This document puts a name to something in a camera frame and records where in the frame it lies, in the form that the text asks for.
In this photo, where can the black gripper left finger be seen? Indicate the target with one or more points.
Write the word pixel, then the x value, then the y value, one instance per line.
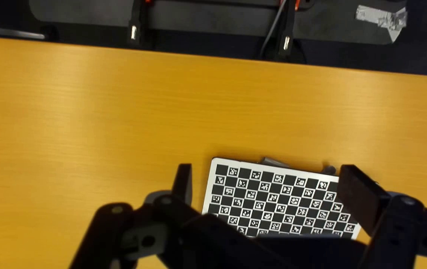
pixel 119 235

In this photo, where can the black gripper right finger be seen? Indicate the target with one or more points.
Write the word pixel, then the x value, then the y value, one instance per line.
pixel 394 222

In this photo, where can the black white checkered board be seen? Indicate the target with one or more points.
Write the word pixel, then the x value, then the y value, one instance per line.
pixel 260 199

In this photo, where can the grey crumpled tape piece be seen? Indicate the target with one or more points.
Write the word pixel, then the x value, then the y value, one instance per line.
pixel 392 23

